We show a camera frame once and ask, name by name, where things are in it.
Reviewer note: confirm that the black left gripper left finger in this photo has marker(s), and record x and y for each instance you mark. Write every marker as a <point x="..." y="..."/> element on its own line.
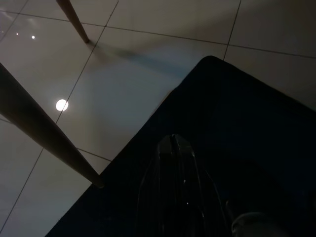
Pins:
<point x="160" y="197"/>

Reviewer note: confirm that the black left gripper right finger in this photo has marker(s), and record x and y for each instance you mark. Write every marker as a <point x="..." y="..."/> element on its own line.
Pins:
<point x="192" y="197"/>

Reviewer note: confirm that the black floor mat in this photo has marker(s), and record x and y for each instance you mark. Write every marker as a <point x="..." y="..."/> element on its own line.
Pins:
<point x="247" y="111"/>

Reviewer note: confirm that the tapered wooden table leg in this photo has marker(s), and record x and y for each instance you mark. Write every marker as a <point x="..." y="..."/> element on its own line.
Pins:
<point x="74" y="17"/>
<point x="37" y="118"/>

